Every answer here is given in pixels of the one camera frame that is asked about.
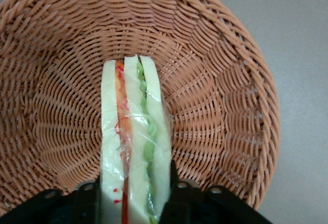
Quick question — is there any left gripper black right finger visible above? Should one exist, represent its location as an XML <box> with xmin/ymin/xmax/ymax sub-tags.
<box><xmin>159</xmin><ymin>159</ymin><xmax>274</xmax><ymax>224</ymax></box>

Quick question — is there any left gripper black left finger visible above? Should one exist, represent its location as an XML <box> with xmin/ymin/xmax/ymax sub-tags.
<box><xmin>19</xmin><ymin>179</ymin><xmax>103</xmax><ymax>224</ymax></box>

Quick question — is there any triangle sandwich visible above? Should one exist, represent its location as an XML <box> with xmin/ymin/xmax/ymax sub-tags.
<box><xmin>99</xmin><ymin>54</ymin><xmax>173</xmax><ymax>224</ymax></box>

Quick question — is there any round brown wicker basket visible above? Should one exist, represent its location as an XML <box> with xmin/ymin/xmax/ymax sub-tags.
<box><xmin>0</xmin><ymin>0</ymin><xmax>280</xmax><ymax>212</ymax></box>

